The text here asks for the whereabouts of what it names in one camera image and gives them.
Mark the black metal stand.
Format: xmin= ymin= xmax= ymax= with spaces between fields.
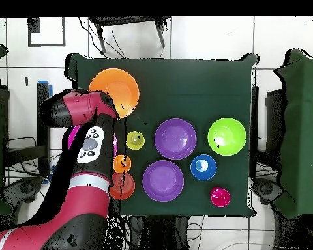
xmin=3 ymin=81 xmax=51 ymax=180

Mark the large pink plastic bowl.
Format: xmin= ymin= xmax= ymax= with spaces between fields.
xmin=67 ymin=124 xmax=119 ymax=158

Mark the orange plastic cup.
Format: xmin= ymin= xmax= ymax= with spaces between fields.
xmin=113 ymin=154 xmax=132 ymax=174

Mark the dark green tablecloth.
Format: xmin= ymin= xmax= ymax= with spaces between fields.
xmin=65 ymin=53 xmax=259 ymax=218

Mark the black stool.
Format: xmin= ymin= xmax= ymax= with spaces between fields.
xmin=89 ymin=16 xmax=171 ymax=56

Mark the large orange plastic bowl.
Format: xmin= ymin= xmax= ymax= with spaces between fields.
xmin=88 ymin=68 xmax=140 ymax=119

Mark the yellow plastic cup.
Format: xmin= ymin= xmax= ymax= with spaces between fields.
xmin=125 ymin=130 xmax=146 ymax=151

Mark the light green plastic bowl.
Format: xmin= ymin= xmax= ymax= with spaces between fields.
xmin=207 ymin=117 xmax=248 ymax=156

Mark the red plastic cup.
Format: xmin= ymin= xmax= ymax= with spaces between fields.
xmin=210 ymin=186 xmax=231 ymax=208

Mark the black floor frame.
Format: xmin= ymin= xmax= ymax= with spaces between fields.
xmin=27 ymin=17 xmax=67 ymax=48

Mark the blue plastic bowl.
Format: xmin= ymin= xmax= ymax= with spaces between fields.
xmin=190 ymin=154 xmax=218 ymax=181

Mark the purple plastic bowl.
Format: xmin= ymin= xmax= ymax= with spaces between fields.
xmin=142 ymin=160 xmax=185 ymax=202
xmin=154 ymin=118 xmax=198 ymax=160

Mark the small red-orange plastic bowl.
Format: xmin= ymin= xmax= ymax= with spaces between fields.
xmin=108 ymin=172 xmax=136 ymax=201

